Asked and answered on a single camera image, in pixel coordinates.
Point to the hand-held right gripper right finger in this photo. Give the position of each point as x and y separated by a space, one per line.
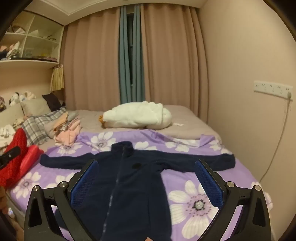
208 183

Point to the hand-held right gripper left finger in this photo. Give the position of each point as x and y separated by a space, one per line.
84 183

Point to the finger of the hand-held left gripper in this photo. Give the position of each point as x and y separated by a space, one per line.
12 153

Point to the navy fleece jacket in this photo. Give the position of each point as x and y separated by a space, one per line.
136 176

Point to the pile of pink clothes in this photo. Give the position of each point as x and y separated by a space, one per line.
69 136

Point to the clothes on shelf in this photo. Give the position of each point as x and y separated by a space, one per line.
11 49

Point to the red puffer jacket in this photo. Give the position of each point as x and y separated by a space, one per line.
13 171

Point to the white crumpled garment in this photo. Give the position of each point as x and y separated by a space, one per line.
5 135

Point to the purple floral blanket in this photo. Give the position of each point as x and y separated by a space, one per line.
180 185

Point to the beige pillow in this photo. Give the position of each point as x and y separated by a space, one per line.
34 106

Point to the plush toys group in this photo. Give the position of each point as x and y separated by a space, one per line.
22 97

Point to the dark brown pillow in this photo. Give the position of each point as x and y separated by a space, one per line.
53 100

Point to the grey bed sheet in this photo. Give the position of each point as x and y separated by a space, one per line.
185 120

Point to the white goose plush toy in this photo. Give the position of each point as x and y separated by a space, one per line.
138 115

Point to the yellow fringed cloth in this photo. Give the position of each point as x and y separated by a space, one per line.
57 78

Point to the pink curtain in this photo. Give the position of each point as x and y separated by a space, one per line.
92 64
173 60

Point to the teal curtain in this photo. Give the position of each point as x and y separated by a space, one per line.
123 69

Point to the white wall shelf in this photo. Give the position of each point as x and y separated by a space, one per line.
30 62

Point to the white wall power strip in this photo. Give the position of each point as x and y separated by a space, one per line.
270 88

